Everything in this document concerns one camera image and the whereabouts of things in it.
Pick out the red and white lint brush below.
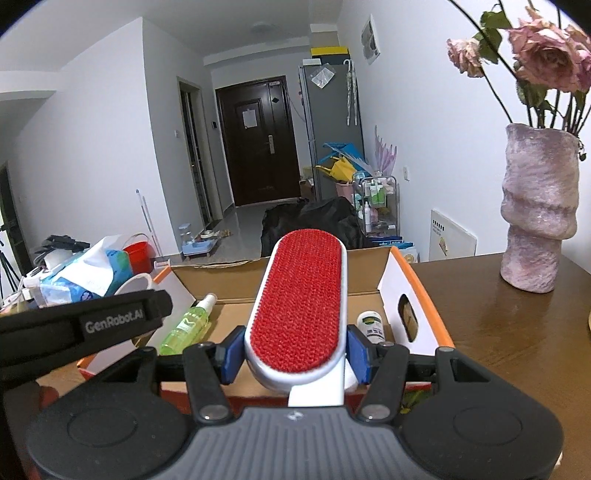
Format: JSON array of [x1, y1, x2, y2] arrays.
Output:
[[244, 228, 358, 407]]

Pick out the grey refrigerator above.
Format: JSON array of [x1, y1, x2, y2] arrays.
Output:
[[298, 59, 365, 204]]

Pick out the white electrical panel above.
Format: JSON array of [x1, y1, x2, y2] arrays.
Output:
[[360, 14, 383, 63]]

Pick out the blue pet feeder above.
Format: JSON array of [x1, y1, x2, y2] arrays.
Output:
[[178, 223, 219, 256]]

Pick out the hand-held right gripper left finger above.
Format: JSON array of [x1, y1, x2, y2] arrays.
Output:
[[99, 325, 246, 423]]

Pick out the white flat board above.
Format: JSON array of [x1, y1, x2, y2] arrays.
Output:
[[429, 209, 477, 263]]

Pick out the dark side door frame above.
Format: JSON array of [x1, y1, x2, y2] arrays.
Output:
[[178, 76, 215, 232]]

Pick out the blue plastic dustpan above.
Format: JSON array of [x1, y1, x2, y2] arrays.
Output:
[[322, 142, 365, 162]]

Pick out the folded translucent umbrella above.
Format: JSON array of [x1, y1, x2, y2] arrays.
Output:
[[344, 59, 360, 126]]

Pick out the black tripod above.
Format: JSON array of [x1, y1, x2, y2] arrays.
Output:
[[0, 226, 21, 296]]

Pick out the bunch of dried pink roses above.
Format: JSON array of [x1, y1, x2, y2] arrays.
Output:
[[445, 0, 591, 162]]

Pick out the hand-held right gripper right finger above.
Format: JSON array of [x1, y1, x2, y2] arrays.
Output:
[[347, 324, 490, 422]]

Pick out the metal trolley cart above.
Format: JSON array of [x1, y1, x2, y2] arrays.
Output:
[[352, 174, 399, 236]]

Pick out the purple feather wings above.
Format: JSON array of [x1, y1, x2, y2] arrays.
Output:
[[373, 126, 398, 176]]

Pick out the black bag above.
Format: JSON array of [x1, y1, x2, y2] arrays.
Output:
[[261, 198, 384, 257]]

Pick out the white tape roll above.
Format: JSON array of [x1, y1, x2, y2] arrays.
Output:
[[115, 272, 154, 296]]

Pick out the dark brown entrance door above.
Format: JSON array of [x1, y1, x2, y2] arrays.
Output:
[[216, 76, 301, 207]]

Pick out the white mop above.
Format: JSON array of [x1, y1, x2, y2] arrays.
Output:
[[135, 188, 172, 268]]

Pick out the green spray bottle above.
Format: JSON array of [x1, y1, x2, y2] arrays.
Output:
[[159, 292, 218, 356]]

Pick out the blue tissue pack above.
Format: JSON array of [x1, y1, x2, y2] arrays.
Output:
[[39, 235, 134, 308]]

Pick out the red bucket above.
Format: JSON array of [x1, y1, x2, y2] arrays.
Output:
[[122, 241, 156, 275]]

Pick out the blue and white package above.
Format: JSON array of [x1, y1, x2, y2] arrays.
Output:
[[372, 236, 419, 264]]

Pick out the orange cardboard box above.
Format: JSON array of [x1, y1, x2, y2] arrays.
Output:
[[76, 246, 455, 411]]

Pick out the white bottle with green label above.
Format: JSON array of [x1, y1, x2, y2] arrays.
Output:
[[357, 311, 387, 344]]

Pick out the pink textured vase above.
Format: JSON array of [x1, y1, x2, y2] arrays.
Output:
[[500, 123, 580, 294]]

